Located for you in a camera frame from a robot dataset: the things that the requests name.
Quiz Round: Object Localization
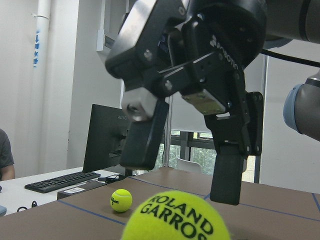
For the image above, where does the black box with label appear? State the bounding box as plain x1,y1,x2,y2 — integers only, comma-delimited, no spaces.
57,180,106,200

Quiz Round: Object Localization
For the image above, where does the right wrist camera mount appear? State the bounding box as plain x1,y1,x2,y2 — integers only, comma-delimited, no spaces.
246,91,264,156

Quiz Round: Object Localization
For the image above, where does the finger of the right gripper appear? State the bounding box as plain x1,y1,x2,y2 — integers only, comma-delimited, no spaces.
119,87,169,170
204,72,251,206

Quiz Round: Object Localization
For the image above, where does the white chair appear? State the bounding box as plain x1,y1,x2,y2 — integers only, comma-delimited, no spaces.
176,157,202,174

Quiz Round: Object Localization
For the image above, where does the black computer monitor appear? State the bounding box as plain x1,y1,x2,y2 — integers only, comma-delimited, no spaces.
82,104,131,173

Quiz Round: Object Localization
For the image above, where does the black keyboard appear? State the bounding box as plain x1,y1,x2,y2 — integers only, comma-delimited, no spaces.
24,171,101,194

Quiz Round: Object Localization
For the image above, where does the Wilson yellow tennis ball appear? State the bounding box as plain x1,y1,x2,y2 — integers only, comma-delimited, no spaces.
110,188,133,213

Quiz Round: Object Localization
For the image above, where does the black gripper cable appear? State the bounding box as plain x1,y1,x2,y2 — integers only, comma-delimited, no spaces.
259,48,320,68

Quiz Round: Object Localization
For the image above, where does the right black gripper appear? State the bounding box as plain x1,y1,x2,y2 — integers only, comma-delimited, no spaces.
105,0,267,115

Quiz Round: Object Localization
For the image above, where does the Roland Garros yellow tennis ball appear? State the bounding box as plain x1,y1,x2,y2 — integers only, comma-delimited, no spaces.
121,190,231,240

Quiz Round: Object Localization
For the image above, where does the seated person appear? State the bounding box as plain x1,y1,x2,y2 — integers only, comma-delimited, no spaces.
0,129,15,181

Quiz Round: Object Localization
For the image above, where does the white wall pipe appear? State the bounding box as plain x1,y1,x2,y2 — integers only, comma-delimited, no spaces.
31,0,52,108

